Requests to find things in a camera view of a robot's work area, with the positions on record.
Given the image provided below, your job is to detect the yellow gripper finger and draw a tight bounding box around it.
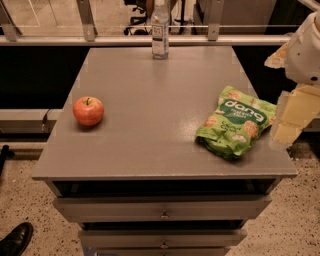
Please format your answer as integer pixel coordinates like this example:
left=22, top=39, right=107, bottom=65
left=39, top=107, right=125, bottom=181
left=264, top=43, right=288, bottom=69
left=269, top=84, right=320, bottom=149

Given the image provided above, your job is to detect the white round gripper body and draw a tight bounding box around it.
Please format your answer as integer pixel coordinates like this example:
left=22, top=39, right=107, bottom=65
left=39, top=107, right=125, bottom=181
left=285, top=11, right=320, bottom=85

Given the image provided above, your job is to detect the green rice chip bag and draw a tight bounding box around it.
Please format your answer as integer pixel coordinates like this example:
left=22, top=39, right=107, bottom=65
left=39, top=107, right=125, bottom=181
left=196, top=86, right=276, bottom=158

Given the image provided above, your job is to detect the red apple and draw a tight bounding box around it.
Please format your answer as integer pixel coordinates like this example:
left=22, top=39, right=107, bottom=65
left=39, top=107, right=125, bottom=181
left=73, top=96, right=104, bottom=127

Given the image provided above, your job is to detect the grey top drawer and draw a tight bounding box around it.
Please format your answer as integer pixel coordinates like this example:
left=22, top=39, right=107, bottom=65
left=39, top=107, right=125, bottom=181
left=53, top=195, right=271, bottom=223

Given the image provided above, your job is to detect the grey drawer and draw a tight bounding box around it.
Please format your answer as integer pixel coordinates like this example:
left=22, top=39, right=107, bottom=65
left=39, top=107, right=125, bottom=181
left=79, top=229, right=247, bottom=249
left=53, top=195, right=271, bottom=223

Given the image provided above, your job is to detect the clear plastic water bottle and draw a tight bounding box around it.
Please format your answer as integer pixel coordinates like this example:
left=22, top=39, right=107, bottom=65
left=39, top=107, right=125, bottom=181
left=151, top=0, right=169, bottom=59

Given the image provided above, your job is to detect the black office chair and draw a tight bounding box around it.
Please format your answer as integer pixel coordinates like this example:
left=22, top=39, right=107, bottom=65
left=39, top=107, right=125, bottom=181
left=124, top=0, right=149, bottom=36

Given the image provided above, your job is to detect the grey metal railing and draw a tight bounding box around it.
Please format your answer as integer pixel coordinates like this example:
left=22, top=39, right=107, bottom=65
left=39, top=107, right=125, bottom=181
left=0, top=0, right=291, bottom=46

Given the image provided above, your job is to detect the black leather shoe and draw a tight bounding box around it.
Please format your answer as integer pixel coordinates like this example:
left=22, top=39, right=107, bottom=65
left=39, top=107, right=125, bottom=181
left=0, top=222, right=33, bottom=256

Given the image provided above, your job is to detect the black cable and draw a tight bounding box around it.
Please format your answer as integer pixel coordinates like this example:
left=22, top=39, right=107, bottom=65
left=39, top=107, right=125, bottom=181
left=41, top=108, right=53, bottom=134

